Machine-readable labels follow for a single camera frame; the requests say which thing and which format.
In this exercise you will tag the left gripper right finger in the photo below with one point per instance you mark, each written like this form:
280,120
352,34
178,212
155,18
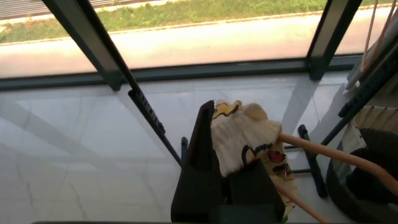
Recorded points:
252,193

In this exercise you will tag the window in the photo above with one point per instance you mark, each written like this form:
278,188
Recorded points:
202,40

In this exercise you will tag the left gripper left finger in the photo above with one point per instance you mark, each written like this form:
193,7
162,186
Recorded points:
199,174

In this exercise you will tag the black clothes rack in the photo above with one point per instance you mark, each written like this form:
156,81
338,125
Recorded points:
149,113

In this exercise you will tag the white laundry basket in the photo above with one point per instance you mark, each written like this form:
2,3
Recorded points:
373,118

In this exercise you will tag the cream printed garment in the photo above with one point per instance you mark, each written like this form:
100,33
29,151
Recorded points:
242,133

